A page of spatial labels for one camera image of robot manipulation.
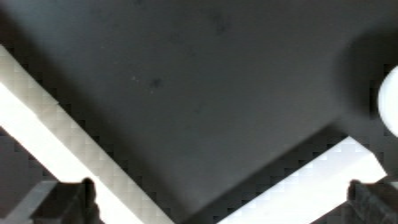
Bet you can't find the white U-shaped fence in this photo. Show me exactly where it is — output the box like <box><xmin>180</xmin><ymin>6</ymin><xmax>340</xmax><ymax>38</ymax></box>
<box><xmin>0</xmin><ymin>46</ymin><xmax>386</xmax><ymax>224</ymax></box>

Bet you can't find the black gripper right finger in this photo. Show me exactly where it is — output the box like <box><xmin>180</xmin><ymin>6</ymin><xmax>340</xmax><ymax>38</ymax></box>
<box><xmin>347</xmin><ymin>180</ymin><xmax>398</xmax><ymax>224</ymax></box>

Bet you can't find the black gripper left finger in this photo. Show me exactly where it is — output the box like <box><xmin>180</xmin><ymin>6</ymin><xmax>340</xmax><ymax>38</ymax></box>
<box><xmin>0</xmin><ymin>178</ymin><xmax>105</xmax><ymax>224</ymax></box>

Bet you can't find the white lamp bulb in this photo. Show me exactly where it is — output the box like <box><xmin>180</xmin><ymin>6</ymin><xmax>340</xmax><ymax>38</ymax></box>
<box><xmin>379</xmin><ymin>66</ymin><xmax>398</xmax><ymax>137</ymax></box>

